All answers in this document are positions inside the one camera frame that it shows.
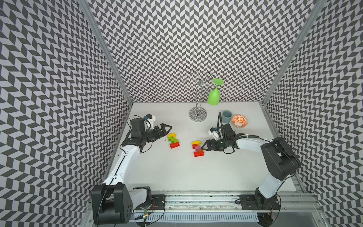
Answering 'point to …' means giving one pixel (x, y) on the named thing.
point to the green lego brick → (172, 139)
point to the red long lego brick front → (199, 153)
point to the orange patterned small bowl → (239, 121)
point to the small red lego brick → (194, 146)
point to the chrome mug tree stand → (198, 114)
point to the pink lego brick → (197, 148)
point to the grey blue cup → (226, 116)
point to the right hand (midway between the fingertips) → (207, 149)
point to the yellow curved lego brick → (198, 142)
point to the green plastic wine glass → (213, 97)
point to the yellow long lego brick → (174, 135)
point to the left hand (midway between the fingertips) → (167, 130)
